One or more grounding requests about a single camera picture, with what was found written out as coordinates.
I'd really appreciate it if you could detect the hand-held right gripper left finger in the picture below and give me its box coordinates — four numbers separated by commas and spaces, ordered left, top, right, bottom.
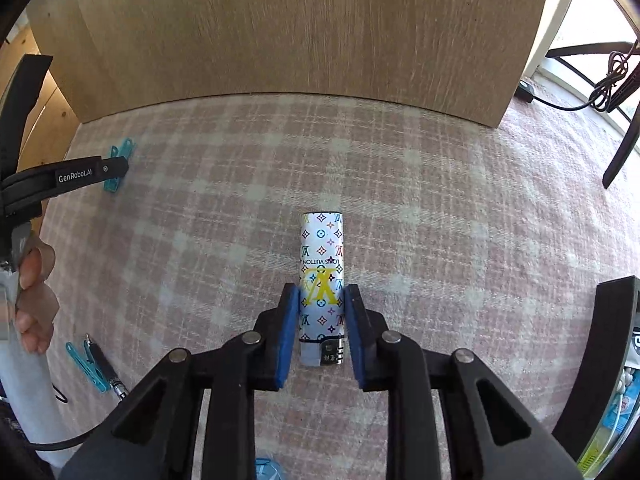
60, 282, 301, 480

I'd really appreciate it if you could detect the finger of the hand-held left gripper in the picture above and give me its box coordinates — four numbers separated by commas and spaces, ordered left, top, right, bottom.
51, 156, 130, 194
0, 54, 54, 181

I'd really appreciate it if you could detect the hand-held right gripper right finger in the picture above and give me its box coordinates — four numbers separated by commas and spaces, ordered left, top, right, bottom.
344, 283, 586, 480

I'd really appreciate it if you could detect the small teal plastic clothespin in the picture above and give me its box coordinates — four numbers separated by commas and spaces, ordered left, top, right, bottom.
102, 137, 137, 194

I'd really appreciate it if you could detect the white patterned lighter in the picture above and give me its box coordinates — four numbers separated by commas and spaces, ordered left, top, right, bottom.
297, 211, 347, 367

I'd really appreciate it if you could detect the black storage container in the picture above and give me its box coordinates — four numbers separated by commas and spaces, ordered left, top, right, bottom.
550, 275, 640, 480

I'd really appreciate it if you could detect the person's left forearm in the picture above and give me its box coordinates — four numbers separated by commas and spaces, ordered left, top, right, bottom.
0, 340, 76, 467

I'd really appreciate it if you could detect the plaid cloth covered desktop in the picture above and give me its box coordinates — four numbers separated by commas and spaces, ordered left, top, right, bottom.
37, 67, 640, 480

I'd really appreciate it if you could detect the person's left hand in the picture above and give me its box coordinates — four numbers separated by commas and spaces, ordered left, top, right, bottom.
14, 239, 62, 356

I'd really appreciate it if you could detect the clear blue plastic packet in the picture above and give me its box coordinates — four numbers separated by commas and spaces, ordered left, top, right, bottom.
255, 456, 287, 480

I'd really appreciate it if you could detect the large teal plastic clip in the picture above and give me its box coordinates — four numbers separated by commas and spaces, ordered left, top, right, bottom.
65, 341, 109, 394

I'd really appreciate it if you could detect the black ballpoint pen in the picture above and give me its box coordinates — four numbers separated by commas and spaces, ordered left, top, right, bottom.
84, 333, 130, 401

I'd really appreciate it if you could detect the upright wooden board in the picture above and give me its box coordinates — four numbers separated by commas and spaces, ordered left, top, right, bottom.
27, 0, 554, 129

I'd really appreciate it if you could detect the blue and green packet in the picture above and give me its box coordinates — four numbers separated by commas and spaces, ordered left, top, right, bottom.
575, 407, 634, 480

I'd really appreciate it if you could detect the grey foil sachet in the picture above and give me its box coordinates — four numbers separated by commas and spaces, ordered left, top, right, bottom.
625, 310, 640, 362

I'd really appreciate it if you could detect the black tripod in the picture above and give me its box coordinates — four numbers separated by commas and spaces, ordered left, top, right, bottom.
546, 40, 640, 189

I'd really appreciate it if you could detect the thin black cable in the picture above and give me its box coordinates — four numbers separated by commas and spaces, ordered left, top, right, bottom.
35, 382, 102, 454

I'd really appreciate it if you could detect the black tripod cable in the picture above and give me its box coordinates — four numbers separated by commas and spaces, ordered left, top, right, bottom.
530, 50, 634, 111

